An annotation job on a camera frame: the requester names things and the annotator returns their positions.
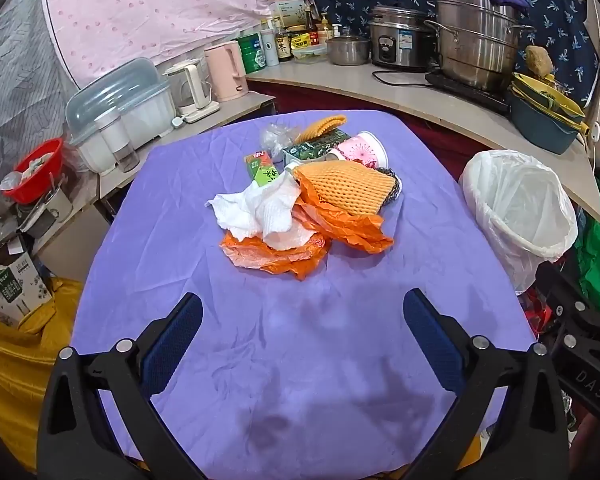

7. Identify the large orange foam fruit net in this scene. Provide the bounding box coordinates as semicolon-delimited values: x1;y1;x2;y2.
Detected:
294;161;398;217

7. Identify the black power cable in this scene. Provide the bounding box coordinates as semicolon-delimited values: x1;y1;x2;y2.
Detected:
371;69;431;86

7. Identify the steel rice cooker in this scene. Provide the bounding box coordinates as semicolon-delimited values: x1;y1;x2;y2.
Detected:
370;4;437;70

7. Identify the white glass kettle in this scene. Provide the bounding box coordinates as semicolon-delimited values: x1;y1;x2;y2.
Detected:
164;58;222;125

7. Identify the clear glass bowl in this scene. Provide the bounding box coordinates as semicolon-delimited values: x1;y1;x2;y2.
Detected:
544;76;572;97

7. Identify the yellow colander basin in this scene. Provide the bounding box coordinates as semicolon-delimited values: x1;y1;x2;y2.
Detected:
511;72;588;126

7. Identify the red plastic basin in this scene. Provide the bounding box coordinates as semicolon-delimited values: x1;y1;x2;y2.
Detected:
0;138;64;206

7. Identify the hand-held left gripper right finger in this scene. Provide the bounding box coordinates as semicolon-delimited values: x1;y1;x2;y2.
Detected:
402;288;571;480

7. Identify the trash bin with white liner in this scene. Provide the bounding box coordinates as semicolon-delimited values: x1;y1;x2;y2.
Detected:
459;150;579;295

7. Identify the clear plastic bag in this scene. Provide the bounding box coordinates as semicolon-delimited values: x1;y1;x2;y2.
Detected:
260;122;301;158

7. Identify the clear food container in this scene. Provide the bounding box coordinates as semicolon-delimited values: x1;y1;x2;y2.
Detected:
291;45;328;63

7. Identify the black induction cooktop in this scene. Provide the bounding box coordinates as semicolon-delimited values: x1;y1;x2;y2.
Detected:
425;71;513;116

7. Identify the yellow bag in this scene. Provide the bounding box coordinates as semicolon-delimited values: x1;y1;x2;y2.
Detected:
0;277;86;473

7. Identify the dark green tea packet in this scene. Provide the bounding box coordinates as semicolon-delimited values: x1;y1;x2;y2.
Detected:
281;130;353;165

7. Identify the pink electric kettle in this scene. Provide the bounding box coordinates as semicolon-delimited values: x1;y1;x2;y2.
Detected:
203;41;246;103

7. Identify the grey patterned cloth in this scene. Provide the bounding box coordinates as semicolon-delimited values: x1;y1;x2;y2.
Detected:
0;0;81;186

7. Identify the white carton box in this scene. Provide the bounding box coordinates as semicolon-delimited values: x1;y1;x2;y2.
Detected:
271;0;311;31

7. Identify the white cord with switch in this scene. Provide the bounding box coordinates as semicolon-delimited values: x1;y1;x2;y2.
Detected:
582;120;600;171

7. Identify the purple tablecloth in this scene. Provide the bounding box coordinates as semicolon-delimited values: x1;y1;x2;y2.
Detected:
72;109;538;473

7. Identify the white covered dish rack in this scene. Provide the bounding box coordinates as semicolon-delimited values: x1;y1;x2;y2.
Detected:
65;57;177;176

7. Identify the crumpled orange plastic bag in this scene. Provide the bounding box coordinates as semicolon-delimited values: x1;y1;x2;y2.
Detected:
292;180;395;256

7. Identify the small steel pot with lid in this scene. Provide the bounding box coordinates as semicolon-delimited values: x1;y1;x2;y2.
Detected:
325;27;372;67

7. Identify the green drink carton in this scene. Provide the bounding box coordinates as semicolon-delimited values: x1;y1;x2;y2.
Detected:
243;150;281;187

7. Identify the green tin can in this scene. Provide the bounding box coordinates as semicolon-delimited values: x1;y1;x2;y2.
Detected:
235;32;268;75

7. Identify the small white cooker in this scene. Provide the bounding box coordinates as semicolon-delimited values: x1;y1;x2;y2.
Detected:
22;182;73;238

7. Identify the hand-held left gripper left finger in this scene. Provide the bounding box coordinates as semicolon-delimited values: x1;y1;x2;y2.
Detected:
36;292;204;480

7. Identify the stainless steel steamer pot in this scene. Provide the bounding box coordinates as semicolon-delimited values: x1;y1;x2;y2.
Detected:
424;0;536;93

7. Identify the pink paper cup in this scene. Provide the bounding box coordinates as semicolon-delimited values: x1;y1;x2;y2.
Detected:
326;131;388;170

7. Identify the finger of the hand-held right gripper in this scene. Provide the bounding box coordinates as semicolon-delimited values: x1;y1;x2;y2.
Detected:
534;260;600;358

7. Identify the dark bottle white label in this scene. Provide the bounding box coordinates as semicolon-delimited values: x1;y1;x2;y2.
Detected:
275;19;293;63

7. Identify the brown loofah sponge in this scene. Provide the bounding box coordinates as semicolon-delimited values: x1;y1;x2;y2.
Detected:
524;45;555;77

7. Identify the small orange foam fruit net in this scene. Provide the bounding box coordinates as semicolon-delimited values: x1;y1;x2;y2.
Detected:
294;115;347;145

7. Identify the white paper towel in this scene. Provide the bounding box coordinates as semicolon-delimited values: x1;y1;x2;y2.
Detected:
206;174;315;252

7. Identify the steel scouring pad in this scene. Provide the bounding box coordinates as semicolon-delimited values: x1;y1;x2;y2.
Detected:
377;165;405;206

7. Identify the blue plastic basin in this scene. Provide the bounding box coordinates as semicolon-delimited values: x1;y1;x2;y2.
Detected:
509;92;581;156

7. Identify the cardboard milk box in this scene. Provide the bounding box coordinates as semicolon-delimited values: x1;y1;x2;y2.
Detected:
0;250;56;328

